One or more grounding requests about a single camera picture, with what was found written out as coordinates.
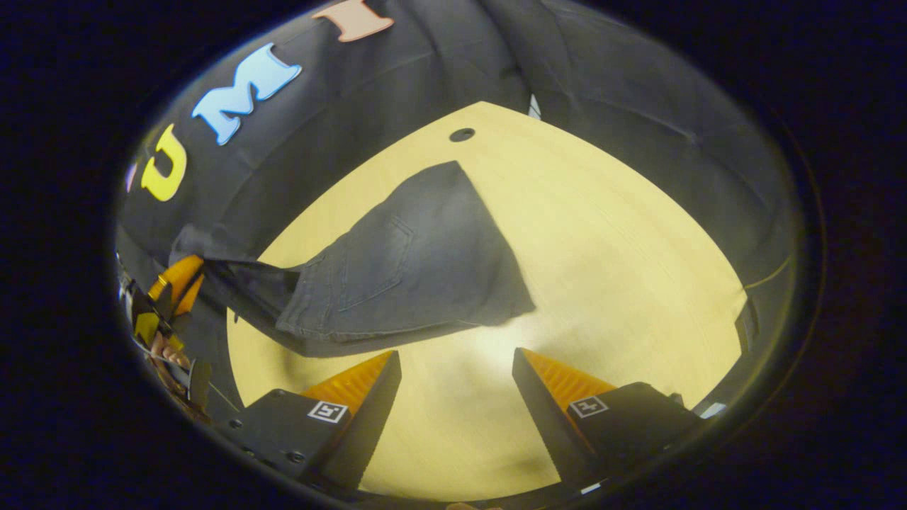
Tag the dark grey jeans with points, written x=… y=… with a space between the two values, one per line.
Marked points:
x=425 y=248

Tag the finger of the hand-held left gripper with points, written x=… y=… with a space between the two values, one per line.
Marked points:
x=191 y=297
x=177 y=273

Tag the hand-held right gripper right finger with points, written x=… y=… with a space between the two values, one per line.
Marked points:
x=542 y=418

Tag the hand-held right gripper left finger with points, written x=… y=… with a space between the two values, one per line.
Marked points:
x=368 y=425

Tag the black backdrop cloth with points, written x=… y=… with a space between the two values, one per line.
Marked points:
x=602 y=85

